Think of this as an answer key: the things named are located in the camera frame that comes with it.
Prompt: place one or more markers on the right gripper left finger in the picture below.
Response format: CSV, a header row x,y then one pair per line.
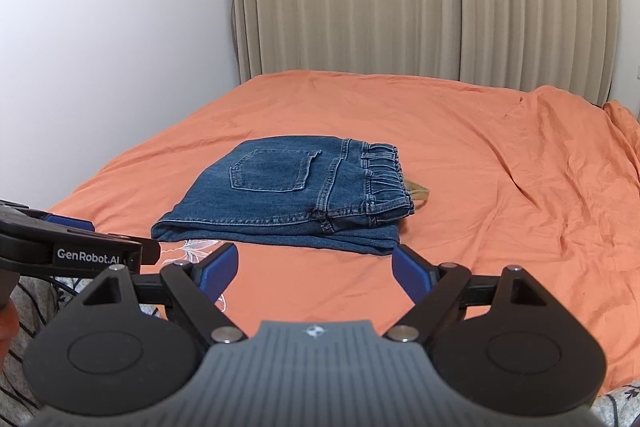
x,y
191,293

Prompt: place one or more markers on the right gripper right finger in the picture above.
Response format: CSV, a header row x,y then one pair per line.
x,y
436,292

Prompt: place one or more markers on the khaki webbing belt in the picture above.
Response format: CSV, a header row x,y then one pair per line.
x,y
418,193

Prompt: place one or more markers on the blue denim jeans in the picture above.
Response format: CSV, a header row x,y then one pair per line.
x,y
296,190

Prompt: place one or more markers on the operator left hand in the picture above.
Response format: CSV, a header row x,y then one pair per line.
x,y
9,322

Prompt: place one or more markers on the grey patterned blanket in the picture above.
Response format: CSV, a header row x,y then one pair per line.
x,y
37,302

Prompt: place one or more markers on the orange bed sheet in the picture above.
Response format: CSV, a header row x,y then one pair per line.
x,y
542,179

